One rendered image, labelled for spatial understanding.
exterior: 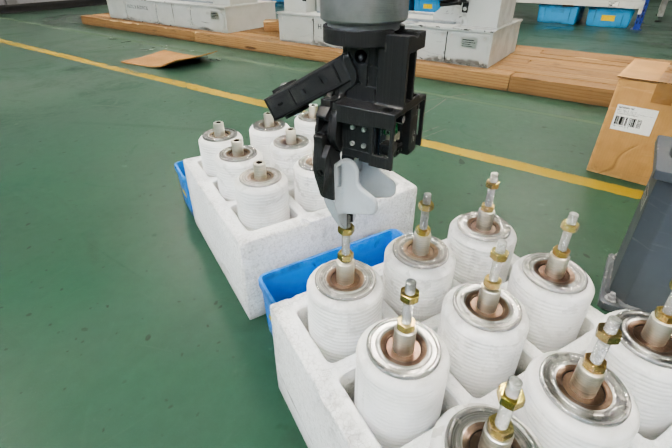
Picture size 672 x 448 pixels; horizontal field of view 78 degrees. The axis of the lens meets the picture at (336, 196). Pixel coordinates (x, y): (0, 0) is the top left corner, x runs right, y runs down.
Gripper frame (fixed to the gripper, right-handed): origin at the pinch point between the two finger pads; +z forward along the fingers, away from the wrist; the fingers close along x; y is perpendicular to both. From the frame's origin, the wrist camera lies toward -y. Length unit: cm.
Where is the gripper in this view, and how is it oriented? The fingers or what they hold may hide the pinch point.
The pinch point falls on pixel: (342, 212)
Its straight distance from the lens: 47.2
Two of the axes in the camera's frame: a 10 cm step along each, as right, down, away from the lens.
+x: 5.3, -4.3, 7.3
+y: 8.5, 2.7, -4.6
